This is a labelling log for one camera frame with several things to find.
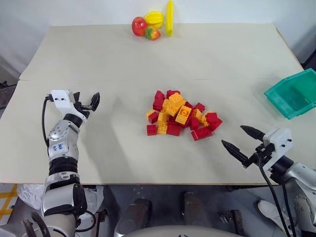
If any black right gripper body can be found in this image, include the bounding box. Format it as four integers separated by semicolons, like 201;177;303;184
247;143;276;169

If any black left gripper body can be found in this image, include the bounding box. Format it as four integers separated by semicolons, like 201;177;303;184
71;94;93;117

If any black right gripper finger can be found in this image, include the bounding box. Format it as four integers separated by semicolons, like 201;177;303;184
221;139;250;169
240;125;265;142

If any green plastic bin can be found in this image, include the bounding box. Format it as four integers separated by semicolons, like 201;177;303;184
263;68;316;120

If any white shoe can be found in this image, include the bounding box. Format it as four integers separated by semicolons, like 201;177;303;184
257;199;290;234

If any dark rounded shape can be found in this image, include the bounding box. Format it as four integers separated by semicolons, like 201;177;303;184
183;191;213;229
116;198;153;233

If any red toy apple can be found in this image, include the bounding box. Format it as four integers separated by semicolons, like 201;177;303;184
131;16;148;37

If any toy strawberry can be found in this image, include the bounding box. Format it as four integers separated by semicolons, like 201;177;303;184
144;27;161;40

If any grey robot torso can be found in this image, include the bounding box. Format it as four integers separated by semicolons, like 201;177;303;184
115;224;250;237

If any yellow toy starfruit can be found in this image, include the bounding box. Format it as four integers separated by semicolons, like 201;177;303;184
144;10;164;29

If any crumpled white plastic sheet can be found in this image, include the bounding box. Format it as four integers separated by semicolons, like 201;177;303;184
16;184;46;210

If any yellow toy banana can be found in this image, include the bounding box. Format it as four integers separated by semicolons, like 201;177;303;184
165;0;174;37

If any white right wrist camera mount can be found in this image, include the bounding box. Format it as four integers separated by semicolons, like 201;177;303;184
262;127;293;173

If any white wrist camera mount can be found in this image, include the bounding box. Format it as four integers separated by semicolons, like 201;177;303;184
50;89;87;122
262;127;293;173

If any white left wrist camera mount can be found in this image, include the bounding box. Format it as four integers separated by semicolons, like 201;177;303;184
50;89;87;122

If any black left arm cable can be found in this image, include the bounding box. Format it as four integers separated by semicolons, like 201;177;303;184
41;94;53;148

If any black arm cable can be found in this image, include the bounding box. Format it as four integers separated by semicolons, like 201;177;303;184
257;156;292;237
41;94;53;148
278;181;297;237

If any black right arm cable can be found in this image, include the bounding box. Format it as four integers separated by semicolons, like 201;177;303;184
278;181;297;237
257;156;292;237

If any dark metal bracket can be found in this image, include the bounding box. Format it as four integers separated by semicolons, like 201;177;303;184
217;209;245;235

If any black looped cable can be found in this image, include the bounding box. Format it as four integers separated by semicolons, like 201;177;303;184
74;209;97;233

